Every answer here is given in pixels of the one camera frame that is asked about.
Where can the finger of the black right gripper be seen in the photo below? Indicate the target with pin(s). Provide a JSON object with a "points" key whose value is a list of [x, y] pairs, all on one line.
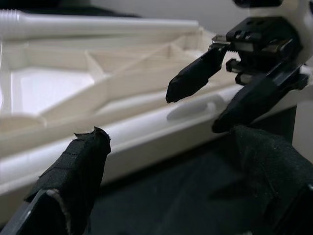
{"points": [[193, 80], [247, 105]]}

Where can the black tablecloth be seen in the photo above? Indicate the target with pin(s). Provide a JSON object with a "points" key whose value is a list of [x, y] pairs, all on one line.
{"points": [[159, 195]]}

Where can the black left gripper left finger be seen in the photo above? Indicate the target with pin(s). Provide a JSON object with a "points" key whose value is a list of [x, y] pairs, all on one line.
{"points": [[73, 176]]}

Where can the white plastic table top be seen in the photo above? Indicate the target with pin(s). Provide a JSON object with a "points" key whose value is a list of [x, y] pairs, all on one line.
{"points": [[61, 85]]}

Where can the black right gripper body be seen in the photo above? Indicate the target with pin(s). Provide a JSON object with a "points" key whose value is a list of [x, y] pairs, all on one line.
{"points": [[264, 44]]}

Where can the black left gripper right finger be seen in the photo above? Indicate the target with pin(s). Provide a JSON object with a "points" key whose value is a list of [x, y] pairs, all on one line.
{"points": [[276, 176]]}

